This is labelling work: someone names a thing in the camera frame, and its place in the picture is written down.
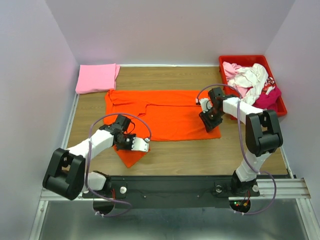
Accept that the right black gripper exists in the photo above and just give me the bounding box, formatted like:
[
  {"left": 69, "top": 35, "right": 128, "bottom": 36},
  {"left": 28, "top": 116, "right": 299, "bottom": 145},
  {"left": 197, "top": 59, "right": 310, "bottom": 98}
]
[{"left": 198, "top": 107, "right": 224, "bottom": 133}]

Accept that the aluminium rail frame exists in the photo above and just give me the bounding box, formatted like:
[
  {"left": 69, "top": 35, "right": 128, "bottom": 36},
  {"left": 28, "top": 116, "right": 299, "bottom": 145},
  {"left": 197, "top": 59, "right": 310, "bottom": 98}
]
[{"left": 28, "top": 93, "right": 312, "bottom": 240}]

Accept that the orange t-shirt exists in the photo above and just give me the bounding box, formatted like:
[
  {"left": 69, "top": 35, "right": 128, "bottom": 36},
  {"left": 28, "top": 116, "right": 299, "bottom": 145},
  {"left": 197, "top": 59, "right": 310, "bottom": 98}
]
[{"left": 104, "top": 89, "right": 222, "bottom": 169}]

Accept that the magenta garment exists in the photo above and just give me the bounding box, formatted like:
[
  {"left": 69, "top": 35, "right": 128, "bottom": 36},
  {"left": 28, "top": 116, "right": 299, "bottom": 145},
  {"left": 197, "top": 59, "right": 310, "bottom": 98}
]
[{"left": 253, "top": 86, "right": 282, "bottom": 112}]

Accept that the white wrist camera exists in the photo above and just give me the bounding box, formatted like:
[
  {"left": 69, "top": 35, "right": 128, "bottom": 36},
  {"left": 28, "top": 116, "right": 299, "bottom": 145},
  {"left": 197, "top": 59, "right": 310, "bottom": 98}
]
[
  {"left": 195, "top": 98, "right": 212, "bottom": 113},
  {"left": 131, "top": 137, "right": 150, "bottom": 153}
]

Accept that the light pink garment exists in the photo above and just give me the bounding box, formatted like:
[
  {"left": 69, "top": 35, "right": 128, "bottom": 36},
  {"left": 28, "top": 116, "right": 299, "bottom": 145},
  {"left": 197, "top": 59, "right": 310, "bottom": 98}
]
[{"left": 222, "top": 61, "right": 242, "bottom": 80}]

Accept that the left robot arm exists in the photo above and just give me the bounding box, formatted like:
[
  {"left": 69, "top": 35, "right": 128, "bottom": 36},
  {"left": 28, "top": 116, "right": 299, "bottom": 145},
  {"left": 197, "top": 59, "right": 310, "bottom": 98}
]
[{"left": 42, "top": 114, "right": 136, "bottom": 200}]

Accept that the folded pink t-shirt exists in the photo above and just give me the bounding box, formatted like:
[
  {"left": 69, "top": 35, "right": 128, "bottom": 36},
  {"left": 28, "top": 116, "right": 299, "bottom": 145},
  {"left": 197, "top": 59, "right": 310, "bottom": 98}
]
[{"left": 75, "top": 63, "right": 121, "bottom": 95}]

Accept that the white garment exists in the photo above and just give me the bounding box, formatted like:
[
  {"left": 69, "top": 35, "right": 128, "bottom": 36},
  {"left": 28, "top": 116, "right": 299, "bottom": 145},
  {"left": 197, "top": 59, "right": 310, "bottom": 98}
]
[{"left": 227, "top": 63, "right": 276, "bottom": 105}]

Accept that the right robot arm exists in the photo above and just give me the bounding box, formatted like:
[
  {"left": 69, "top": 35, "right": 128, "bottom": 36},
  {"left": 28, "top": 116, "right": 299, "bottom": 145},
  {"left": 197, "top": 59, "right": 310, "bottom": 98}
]
[{"left": 195, "top": 84, "right": 283, "bottom": 195}]

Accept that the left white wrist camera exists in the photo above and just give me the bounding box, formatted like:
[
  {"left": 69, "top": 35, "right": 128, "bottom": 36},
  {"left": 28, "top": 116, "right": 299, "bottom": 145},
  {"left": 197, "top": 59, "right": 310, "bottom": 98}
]
[{"left": 131, "top": 137, "right": 150, "bottom": 153}]

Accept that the red plastic bin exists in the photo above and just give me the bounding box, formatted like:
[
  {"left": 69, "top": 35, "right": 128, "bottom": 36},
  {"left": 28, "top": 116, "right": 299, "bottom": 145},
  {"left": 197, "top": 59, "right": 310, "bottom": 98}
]
[{"left": 218, "top": 55, "right": 288, "bottom": 117}]

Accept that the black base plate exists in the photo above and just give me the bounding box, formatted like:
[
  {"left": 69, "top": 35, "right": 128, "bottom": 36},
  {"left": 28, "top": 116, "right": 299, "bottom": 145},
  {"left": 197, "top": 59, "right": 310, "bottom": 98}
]
[{"left": 82, "top": 174, "right": 261, "bottom": 210}]

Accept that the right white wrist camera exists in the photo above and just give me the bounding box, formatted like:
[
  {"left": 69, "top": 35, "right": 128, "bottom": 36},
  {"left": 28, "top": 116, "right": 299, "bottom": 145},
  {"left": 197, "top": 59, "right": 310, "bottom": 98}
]
[{"left": 195, "top": 98, "right": 212, "bottom": 113}]

